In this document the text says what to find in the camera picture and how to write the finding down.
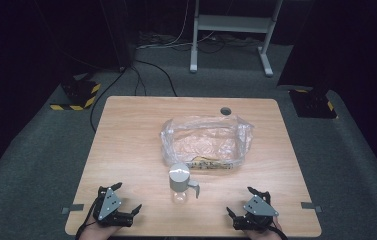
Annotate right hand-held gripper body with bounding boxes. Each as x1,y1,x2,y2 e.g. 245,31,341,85
233,190,280,232

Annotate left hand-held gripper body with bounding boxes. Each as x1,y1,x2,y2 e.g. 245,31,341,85
92,186,134,228

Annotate person's right hand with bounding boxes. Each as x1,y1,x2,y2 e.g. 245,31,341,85
243,217,283,240

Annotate person's left hand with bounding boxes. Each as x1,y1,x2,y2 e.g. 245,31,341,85
78,215,121,240

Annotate grey tape strip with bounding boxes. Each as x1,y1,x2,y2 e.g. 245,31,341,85
61,203,86,215
300,201,323,214

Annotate yellow brown banana peel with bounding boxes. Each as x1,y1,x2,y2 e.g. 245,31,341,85
185,154,236,170

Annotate clear bottle with grey cap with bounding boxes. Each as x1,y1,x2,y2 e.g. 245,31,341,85
168,162,201,205

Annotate clear plastic zip bag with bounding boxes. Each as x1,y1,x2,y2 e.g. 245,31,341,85
159,114,256,171

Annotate black yellow striped stand base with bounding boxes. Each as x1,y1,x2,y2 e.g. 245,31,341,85
288,87,339,120
49,74,102,112

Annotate black stand pole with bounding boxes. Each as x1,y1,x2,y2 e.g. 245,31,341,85
115,0,134,74

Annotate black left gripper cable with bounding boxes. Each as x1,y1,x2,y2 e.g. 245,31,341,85
74,199,99,240

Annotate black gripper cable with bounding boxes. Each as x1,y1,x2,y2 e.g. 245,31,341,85
74,199,99,240
268,223,289,240

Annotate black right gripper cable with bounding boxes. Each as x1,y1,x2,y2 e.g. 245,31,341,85
268,223,289,240

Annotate long black floor cable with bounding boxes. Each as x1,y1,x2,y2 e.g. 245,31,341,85
89,65,129,133

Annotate white floor cables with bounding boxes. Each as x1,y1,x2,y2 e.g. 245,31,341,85
135,0,218,52

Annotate grey metal stand frame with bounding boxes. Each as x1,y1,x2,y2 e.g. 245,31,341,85
189,0,284,78

